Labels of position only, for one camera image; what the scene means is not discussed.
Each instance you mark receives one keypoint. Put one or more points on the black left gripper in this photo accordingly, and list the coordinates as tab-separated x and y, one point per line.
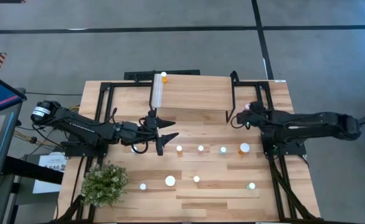
139	133

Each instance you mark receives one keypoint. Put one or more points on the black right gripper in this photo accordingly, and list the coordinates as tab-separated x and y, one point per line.
254	118

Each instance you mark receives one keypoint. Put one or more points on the large orange pill bottle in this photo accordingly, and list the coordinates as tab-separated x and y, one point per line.
170	180
244	148

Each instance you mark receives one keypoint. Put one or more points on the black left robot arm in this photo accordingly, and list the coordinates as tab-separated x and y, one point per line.
83	125

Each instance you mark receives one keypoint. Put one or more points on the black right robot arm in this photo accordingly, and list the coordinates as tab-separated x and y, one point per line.
310	124

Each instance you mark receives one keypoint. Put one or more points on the wooden shelf black metal legs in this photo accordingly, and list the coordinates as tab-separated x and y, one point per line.
195	91

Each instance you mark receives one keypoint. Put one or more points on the small black clamp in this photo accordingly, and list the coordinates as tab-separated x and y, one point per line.
234	76

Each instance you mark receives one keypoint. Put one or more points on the black slotted bar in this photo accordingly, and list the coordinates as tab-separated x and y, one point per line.
139	75

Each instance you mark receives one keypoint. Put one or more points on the green artificial potted plant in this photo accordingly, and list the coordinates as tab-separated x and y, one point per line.
104	185

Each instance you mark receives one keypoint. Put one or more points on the black floor tape strip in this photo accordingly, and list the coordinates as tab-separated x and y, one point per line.
260	31
139	29

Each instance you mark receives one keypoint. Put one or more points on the white printed paper sheet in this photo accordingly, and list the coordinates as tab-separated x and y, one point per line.
50	161

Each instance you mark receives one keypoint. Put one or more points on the black flat beam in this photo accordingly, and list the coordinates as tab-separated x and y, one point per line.
33	171

